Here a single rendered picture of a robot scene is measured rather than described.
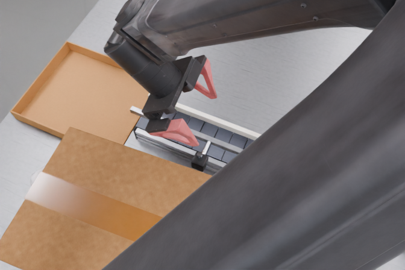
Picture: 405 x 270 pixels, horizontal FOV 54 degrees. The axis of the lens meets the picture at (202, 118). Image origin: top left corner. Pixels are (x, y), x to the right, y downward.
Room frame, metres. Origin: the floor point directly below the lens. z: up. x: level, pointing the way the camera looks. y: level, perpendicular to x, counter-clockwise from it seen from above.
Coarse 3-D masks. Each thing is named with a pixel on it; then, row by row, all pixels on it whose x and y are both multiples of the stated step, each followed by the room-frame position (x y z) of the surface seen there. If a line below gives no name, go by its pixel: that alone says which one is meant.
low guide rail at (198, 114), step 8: (176, 104) 0.52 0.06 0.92; (184, 112) 0.50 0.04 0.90; (192, 112) 0.50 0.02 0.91; (200, 112) 0.50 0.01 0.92; (208, 120) 0.48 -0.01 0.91; (216, 120) 0.47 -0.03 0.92; (224, 128) 0.46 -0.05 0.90; (232, 128) 0.45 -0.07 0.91; (240, 128) 0.45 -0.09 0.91; (248, 136) 0.44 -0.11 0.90; (256, 136) 0.43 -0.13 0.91
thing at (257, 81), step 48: (96, 48) 0.77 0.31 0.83; (240, 48) 0.77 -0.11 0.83; (288, 48) 0.77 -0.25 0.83; (336, 48) 0.77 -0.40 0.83; (192, 96) 0.60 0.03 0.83; (240, 96) 0.60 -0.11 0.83; (288, 96) 0.60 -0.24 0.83; (0, 144) 0.45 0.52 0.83; (48, 144) 0.45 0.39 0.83; (144, 144) 0.45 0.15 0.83; (0, 192) 0.32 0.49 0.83
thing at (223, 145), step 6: (132, 108) 0.48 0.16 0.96; (138, 108) 0.48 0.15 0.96; (138, 114) 0.47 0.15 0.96; (192, 132) 0.42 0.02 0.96; (198, 132) 0.42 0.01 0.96; (198, 138) 0.41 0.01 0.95; (204, 138) 0.40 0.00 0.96; (210, 138) 0.40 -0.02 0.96; (216, 144) 0.39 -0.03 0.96; (222, 144) 0.39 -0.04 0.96; (228, 144) 0.39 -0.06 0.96; (228, 150) 0.38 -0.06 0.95; (234, 150) 0.37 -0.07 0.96; (240, 150) 0.37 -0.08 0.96
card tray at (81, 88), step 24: (72, 48) 0.75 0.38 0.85; (48, 72) 0.67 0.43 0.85; (72, 72) 0.68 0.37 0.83; (96, 72) 0.68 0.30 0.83; (120, 72) 0.68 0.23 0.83; (24, 96) 0.57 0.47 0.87; (48, 96) 0.59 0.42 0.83; (72, 96) 0.59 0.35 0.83; (96, 96) 0.59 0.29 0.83; (120, 96) 0.59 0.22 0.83; (144, 96) 0.59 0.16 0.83; (24, 120) 0.51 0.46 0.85; (48, 120) 0.52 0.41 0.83; (72, 120) 0.52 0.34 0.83; (96, 120) 0.52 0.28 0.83; (120, 120) 0.52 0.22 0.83
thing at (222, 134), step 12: (144, 120) 0.49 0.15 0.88; (192, 120) 0.49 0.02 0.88; (204, 132) 0.46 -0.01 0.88; (216, 132) 0.46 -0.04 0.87; (228, 132) 0.46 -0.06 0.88; (180, 144) 0.43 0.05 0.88; (204, 144) 0.43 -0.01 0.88; (240, 144) 0.43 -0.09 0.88; (216, 156) 0.40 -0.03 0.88; (228, 156) 0.40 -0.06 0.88
